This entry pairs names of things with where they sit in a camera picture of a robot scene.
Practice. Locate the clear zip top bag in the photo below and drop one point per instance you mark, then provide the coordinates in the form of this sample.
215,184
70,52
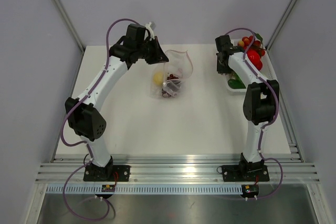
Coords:
179,64

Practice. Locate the red apple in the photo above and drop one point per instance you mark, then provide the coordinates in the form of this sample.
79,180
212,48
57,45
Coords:
255,59

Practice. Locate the aluminium frame post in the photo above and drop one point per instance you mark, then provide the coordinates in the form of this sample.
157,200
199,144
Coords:
287,12
69,25

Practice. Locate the right aluminium frame post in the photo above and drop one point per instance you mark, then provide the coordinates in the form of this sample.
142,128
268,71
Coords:
287,12

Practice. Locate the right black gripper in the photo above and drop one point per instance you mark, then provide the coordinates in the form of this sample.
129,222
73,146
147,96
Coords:
220,70

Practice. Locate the yellow lemon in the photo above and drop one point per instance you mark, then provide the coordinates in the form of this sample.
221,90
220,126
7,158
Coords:
158,78

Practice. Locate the strawberry bunch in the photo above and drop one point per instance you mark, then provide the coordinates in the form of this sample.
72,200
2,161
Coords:
248,41

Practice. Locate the purple grape bunch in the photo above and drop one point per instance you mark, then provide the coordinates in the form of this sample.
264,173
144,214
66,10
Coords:
171,87

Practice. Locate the white plastic basket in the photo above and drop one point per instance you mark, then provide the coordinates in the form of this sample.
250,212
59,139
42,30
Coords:
242,66

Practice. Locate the small circuit board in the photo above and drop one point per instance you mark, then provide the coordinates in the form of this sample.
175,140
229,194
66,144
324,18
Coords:
250,190
108,188

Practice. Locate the left aluminium frame post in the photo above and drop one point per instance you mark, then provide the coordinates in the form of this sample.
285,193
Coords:
69,25

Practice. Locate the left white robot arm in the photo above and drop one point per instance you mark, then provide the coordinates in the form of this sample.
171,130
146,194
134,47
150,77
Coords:
83,113

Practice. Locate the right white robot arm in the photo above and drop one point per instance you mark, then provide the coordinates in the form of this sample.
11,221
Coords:
260,108

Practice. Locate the aluminium mounting rail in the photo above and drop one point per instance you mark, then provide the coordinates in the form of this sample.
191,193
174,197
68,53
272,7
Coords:
182,169

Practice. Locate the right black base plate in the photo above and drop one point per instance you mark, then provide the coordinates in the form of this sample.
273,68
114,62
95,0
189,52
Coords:
232,173

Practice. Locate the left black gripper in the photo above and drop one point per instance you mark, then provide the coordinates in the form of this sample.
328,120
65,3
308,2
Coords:
158,56

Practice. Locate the left small circuit board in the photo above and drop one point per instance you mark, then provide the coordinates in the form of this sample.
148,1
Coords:
108,188

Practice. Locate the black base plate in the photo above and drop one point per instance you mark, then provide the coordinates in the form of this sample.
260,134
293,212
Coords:
119,173
232,173

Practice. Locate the green cucumber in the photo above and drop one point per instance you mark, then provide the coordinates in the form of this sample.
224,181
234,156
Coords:
235,84

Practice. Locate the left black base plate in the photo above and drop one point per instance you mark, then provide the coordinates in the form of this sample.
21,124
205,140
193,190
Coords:
119,173

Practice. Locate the white slotted cable duct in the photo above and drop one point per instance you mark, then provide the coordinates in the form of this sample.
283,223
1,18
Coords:
124,189

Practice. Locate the right small circuit board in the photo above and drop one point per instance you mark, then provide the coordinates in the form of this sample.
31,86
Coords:
250,190

